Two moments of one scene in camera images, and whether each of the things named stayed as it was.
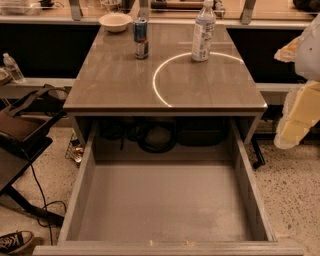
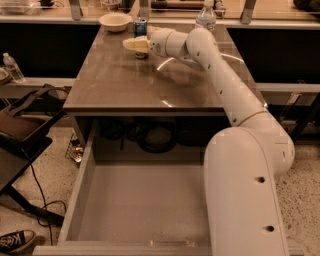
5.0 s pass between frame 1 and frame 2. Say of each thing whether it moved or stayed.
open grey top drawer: stayed
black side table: stayed
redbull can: stayed
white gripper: moved
